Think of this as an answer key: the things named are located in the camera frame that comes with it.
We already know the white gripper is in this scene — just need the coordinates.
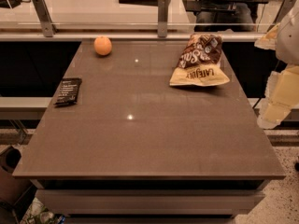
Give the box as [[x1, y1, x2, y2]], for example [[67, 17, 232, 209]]
[[254, 7, 299, 129]]

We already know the brown and cream chip bag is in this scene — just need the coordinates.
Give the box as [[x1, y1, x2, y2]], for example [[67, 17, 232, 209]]
[[169, 34, 230, 87]]

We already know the black rxbar chocolate bar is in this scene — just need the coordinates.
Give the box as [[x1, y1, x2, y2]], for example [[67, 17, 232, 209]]
[[54, 77, 82, 105]]

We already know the green white bag on floor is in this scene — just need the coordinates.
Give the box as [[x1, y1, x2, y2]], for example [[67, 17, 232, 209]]
[[20, 198, 65, 224]]

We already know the seated person in jeans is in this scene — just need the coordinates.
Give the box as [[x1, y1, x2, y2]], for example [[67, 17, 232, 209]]
[[194, 0, 257, 32]]

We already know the orange fruit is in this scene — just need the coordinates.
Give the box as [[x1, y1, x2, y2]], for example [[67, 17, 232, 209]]
[[93, 36, 112, 56]]

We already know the brown table drawer base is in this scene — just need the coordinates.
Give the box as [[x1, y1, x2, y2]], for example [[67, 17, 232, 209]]
[[36, 189, 264, 217]]

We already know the glass barrier panel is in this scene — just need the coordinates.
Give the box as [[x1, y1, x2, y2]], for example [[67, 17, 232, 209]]
[[0, 0, 299, 34]]

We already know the black object on counter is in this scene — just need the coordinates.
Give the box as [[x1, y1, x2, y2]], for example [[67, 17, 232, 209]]
[[0, 0, 31, 8]]

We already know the brown bin on floor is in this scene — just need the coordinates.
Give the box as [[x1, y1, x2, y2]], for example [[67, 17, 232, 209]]
[[0, 146, 35, 215]]

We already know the black cable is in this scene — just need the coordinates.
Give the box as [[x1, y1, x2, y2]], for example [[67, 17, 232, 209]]
[[251, 61, 281, 110]]

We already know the right metal glass bracket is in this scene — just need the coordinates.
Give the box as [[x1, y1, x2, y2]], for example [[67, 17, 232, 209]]
[[274, 0, 298, 24]]

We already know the metal glass bracket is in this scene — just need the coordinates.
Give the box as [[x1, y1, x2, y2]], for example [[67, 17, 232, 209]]
[[32, 0, 56, 37], [274, 0, 298, 24], [157, 0, 170, 38]]

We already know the middle metal glass bracket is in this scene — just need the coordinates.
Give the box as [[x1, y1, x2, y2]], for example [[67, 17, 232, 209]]
[[157, 0, 170, 38]]

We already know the left metal glass bracket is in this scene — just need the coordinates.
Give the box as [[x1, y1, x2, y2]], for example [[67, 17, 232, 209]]
[[32, 0, 56, 37]]

